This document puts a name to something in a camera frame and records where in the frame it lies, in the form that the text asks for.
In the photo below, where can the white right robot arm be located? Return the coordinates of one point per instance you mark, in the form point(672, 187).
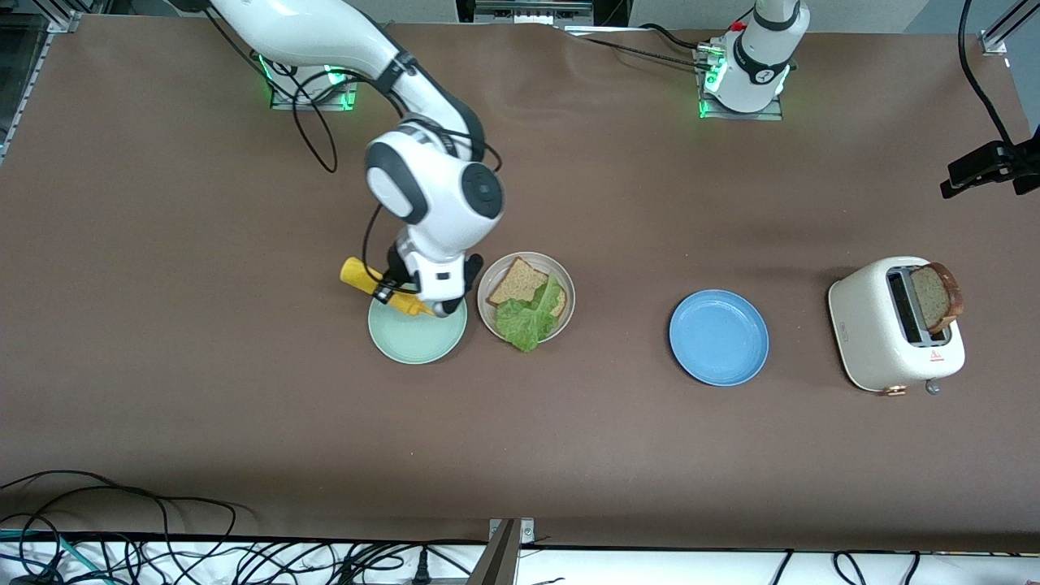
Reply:
point(431, 219)

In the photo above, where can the dark-crumb bread slice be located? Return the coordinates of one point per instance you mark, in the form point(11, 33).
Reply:
point(930, 296)

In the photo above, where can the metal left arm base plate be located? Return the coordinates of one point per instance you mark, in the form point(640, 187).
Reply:
point(772, 114)

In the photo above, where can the blue plate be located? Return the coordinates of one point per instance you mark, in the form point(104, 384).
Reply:
point(719, 337)

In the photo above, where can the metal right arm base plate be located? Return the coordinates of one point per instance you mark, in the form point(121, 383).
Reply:
point(309, 106)

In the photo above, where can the yellow mustard squeeze bottle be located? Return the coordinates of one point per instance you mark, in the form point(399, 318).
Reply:
point(357, 275)

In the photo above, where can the green plate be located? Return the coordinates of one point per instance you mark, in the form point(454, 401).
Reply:
point(414, 341)

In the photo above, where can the beige plate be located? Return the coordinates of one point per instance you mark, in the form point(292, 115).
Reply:
point(555, 327)

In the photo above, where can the grey aluminium frame enclosure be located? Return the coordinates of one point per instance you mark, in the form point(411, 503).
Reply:
point(24, 65)

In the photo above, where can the black and silver equipment rack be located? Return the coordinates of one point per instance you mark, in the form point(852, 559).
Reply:
point(532, 10)

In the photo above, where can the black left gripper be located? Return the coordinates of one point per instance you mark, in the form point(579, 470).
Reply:
point(979, 165)

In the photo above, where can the metal table edge bracket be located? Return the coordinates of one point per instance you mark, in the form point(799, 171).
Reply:
point(500, 561)

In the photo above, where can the aluminium corner frame profile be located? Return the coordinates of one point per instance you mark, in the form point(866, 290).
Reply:
point(993, 41)

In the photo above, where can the black power plug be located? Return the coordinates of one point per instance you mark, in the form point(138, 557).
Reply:
point(421, 570)

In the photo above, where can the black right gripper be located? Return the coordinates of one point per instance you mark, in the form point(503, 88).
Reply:
point(397, 262)

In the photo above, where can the light-crumb bread slice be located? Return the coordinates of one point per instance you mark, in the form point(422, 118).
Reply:
point(516, 284)

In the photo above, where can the white two-slot toaster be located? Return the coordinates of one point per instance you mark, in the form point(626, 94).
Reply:
point(869, 325)

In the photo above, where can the green lettuce leaf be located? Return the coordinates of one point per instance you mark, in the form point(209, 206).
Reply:
point(524, 321)

